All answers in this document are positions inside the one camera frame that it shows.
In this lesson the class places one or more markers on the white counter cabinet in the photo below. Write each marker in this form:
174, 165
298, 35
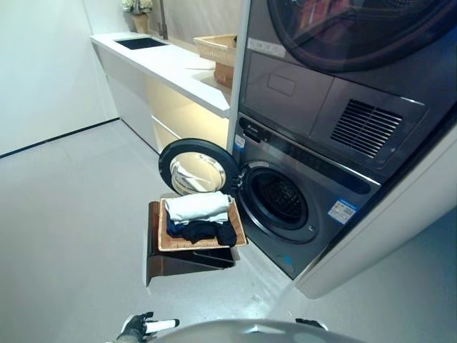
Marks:
157, 82

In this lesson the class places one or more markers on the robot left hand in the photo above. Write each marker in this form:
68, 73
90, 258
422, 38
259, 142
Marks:
136, 327

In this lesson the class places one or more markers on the silver faucet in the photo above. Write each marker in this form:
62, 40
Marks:
163, 21

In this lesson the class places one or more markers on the round washing machine door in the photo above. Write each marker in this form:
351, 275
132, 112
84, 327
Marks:
198, 170

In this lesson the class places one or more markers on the grey stacked dryer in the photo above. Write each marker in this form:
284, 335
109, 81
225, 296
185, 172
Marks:
342, 75

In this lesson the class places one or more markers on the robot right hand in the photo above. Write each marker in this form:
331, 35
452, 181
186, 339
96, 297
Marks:
310, 323

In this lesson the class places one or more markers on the robot grey torso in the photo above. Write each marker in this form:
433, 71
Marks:
250, 332

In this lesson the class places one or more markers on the dark navy garment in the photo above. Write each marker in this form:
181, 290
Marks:
203, 230

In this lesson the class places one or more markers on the grey front-load washing machine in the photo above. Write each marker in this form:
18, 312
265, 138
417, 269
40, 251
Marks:
303, 203

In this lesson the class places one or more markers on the potted white flowers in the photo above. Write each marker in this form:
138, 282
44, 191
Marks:
138, 12

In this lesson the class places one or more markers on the blue energy label sticker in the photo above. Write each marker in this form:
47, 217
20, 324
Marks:
342, 210

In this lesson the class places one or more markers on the dark brown wooden stool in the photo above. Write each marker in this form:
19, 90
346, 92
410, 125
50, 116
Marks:
185, 261

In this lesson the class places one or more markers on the light wicker basket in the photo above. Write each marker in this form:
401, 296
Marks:
216, 46

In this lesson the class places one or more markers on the brown wicker basket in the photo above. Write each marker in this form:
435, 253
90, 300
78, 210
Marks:
225, 73

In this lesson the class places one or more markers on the black rectangular sink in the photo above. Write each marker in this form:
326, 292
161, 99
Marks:
141, 43

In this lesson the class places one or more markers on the white appliance enclosure cabinet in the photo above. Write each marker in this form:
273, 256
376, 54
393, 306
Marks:
385, 228

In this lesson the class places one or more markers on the flat wicker laundry basket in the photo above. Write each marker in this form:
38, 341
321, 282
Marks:
168, 241

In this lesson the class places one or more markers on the white folded garment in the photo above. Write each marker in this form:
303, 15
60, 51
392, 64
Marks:
196, 207

